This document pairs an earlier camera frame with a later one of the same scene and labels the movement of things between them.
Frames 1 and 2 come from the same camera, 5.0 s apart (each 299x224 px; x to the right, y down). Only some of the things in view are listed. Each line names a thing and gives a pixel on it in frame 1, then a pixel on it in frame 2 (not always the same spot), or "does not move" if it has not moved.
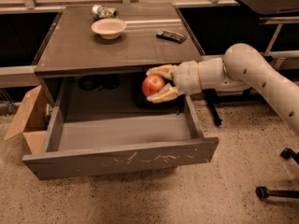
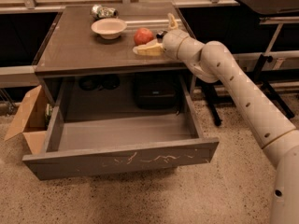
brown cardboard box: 31,120 does not move
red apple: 152,84 → 143,35
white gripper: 187,77 → 171,43
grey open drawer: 99,126 does not move
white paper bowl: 108,28 does not move
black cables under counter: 95,82 does not move
